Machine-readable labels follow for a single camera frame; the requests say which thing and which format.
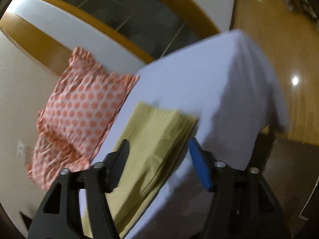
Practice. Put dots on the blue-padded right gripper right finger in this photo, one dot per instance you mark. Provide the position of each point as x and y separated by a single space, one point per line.
243 204

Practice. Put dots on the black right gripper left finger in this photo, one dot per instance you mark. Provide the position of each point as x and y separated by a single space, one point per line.
58 215

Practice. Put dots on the khaki yellow pants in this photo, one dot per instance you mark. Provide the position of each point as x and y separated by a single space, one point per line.
157 137

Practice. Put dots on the orange polka dot pillow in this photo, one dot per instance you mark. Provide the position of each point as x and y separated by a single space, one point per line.
77 118

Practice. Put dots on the white bed sheet mattress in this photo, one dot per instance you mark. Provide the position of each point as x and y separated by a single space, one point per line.
230 86

